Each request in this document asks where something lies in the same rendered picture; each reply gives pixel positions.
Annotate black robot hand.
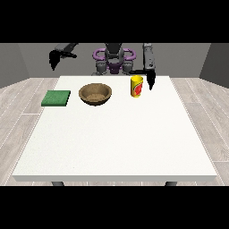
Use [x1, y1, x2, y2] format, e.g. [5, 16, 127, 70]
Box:
[48, 49, 78, 72]
[129, 68, 157, 91]

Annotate grey robot trunk purple rings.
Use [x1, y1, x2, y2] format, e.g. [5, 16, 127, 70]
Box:
[91, 43, 138, 77]

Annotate brown wooden bowl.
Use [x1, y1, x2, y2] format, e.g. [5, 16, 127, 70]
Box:
[78, 82, 114, 106]

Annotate green square pad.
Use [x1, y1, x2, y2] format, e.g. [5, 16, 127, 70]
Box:
[40, 89, 72, 107]

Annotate yellow cup with melon print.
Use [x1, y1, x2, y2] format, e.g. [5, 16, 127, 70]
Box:
[130, 74, 144, 98]

